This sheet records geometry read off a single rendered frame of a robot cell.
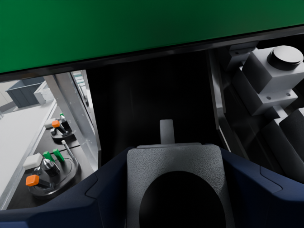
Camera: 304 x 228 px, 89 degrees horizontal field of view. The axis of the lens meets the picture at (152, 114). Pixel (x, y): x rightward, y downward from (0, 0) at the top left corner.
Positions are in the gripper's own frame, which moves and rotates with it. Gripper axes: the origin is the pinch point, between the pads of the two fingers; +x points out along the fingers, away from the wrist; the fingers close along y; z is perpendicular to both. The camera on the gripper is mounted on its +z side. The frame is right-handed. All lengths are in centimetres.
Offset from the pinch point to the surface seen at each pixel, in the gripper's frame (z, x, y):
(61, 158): -21, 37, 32
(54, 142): -22, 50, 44
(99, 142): -1.9, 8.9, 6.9
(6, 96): -38, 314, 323
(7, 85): -16, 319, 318
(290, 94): 1.1, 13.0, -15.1
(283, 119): -0.6, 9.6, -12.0
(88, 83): 4.0, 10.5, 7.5
